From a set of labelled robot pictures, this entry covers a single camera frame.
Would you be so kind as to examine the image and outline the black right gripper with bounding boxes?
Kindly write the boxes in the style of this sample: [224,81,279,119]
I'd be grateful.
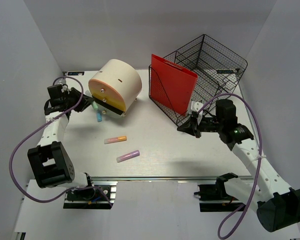
[177,114,224,138]

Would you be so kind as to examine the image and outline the peach top drawer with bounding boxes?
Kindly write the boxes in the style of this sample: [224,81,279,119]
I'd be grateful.
[88,79,124,103]

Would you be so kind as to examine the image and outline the blue tube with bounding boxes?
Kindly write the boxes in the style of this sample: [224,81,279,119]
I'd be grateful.
[96,111,103,123]

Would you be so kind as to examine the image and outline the yellow bottom drawer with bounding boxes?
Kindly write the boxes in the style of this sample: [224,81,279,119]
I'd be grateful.
[92,93,127,112]

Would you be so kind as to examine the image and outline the cream semicircular drawer box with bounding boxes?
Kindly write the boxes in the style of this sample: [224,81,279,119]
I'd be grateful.
[90,59,142,114]

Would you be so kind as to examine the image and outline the red file folder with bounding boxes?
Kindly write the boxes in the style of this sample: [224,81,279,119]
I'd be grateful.
[149,54,198,116]

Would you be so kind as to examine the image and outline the orange capped pink tube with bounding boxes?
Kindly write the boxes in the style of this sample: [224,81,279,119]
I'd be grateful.
[104,135,127,145]

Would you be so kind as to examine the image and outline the purple tube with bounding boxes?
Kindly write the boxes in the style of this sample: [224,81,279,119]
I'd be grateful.
[116,150,140,163]

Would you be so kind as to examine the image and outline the green capped tube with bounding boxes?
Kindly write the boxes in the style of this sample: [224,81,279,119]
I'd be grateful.
[85,90,99,111]

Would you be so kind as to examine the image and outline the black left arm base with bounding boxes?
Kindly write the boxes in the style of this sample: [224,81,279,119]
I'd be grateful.
[63,176,117,210]

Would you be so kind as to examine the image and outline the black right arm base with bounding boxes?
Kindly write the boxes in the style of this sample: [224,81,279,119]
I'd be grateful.
[193,172,245,213]

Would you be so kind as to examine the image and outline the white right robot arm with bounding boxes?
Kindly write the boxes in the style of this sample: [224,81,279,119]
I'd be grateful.
[178,99,300,233]

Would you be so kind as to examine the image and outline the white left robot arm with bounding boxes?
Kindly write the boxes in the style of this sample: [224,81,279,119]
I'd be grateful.
[27,84,96,200]

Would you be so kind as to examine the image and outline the black label sticker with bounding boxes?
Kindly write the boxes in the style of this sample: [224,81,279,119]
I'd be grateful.
[67,71,85,76]

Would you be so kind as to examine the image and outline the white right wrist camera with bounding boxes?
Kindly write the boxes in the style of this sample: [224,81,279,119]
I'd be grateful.
[188,101,204,122]

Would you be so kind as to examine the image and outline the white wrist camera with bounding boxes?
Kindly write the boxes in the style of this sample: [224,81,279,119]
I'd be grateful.
[188,101,204,122]
[56,78,68,92]

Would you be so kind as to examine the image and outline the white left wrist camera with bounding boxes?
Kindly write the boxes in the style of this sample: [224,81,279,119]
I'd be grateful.
[56,78,68,92]

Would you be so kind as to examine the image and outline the aluminium front rail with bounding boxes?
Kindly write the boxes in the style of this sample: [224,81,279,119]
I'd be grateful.
[89,175,256,181]

